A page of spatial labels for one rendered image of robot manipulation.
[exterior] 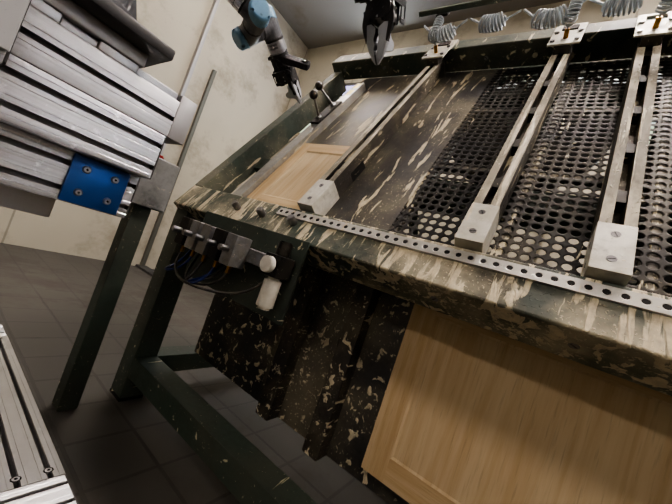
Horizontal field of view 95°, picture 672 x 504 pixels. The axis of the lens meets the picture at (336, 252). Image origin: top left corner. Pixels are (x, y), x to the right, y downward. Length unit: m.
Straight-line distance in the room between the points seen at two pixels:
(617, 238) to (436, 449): 0.64
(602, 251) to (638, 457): 0.43
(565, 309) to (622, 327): 0.08
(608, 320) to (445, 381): 0.42
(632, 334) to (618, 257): 0.14
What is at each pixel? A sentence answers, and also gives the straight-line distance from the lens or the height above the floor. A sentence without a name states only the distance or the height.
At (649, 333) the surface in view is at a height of 0.83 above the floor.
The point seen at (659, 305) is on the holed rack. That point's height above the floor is 0.88.
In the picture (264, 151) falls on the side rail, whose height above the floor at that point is 1.18.
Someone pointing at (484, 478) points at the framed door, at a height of 0.41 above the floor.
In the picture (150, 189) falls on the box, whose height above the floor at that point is 0.81.
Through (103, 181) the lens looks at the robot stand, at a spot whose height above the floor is 0.78.
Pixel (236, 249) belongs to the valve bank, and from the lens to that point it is 0.89.
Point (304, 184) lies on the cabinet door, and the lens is 1.16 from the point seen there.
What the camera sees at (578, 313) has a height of 0.83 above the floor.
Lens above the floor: 0.77
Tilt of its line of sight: 3 degrees up
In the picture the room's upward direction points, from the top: 19 degrees clockwise
